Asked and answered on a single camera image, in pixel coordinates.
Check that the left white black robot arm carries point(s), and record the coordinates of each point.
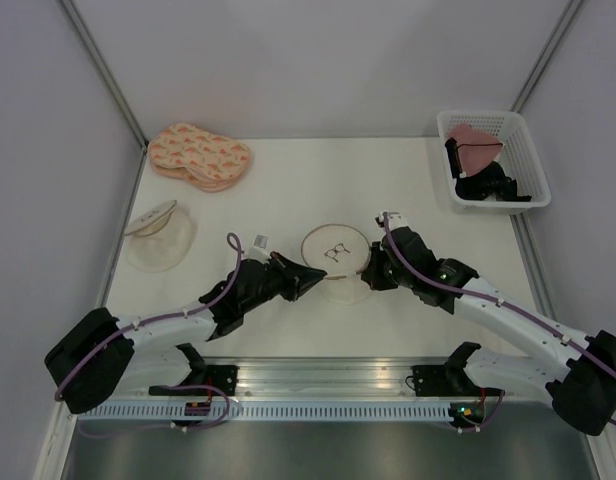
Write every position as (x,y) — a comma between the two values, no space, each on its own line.
(96,356)

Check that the black bra in basket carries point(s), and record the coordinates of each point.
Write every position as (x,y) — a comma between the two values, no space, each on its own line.
(492,181)

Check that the pink patterned laundry bag stack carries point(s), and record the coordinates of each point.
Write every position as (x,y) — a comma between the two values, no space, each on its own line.
(208,161)

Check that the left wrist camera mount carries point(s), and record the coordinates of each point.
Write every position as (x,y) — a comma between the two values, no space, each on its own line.
(258,250)

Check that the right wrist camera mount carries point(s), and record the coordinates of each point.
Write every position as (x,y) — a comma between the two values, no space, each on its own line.
(391,221)

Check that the pink bra in basket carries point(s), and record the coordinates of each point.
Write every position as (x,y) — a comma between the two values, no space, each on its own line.
(473,150)

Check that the aluminium mounting rail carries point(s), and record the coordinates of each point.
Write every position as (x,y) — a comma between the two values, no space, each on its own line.
(313,375)

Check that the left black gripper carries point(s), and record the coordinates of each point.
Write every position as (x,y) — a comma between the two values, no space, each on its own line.
(298,278)

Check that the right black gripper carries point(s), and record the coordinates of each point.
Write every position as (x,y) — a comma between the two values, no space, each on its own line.
(373,273)

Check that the white round mesh laundry bag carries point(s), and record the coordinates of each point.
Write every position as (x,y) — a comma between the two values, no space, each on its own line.
(343,252)

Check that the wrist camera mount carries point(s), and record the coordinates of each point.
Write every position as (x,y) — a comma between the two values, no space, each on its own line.
(258,250)
(391,221)

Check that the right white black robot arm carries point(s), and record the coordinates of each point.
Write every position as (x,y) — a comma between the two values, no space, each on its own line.
(459,290)

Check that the white plastic basket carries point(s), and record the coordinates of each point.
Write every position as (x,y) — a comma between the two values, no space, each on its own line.
(519,160)

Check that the white slotted cable duct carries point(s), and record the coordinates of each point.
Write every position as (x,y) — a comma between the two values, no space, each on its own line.
(338,411)

